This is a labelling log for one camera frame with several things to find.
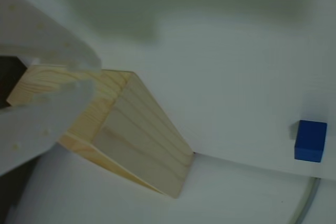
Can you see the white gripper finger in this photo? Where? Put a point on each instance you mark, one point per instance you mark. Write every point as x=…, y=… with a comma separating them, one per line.
x=39, y=119
x=44, y=37

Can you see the small blue cube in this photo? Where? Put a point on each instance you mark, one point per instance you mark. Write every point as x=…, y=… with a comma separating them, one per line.
x=311, y=140

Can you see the light wooden open box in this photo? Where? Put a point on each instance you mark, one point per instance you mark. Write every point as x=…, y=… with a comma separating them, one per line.
x=147, y=129

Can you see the dark brown furniture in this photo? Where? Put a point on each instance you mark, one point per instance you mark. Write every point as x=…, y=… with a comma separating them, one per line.
x=10, y=79

